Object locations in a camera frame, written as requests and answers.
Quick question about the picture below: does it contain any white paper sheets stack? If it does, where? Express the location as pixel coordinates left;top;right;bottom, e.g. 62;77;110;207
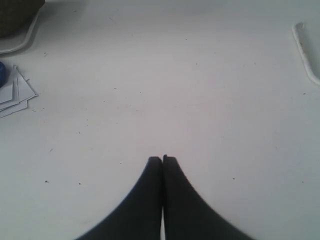
0;65;38;118

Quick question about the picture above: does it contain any white tray under basket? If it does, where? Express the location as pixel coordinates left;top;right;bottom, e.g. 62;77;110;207
0;9;41;55

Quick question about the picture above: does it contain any blue round object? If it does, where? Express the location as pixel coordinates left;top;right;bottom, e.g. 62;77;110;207
0;62;7;88

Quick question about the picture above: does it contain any white rectangular plastic tray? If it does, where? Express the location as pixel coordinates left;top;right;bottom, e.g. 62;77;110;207
291;22;320;86

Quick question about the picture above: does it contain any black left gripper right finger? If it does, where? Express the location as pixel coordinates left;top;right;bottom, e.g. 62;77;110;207
162;155;251;240

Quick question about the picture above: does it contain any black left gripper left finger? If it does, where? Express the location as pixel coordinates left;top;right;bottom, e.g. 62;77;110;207
79;156;163;240

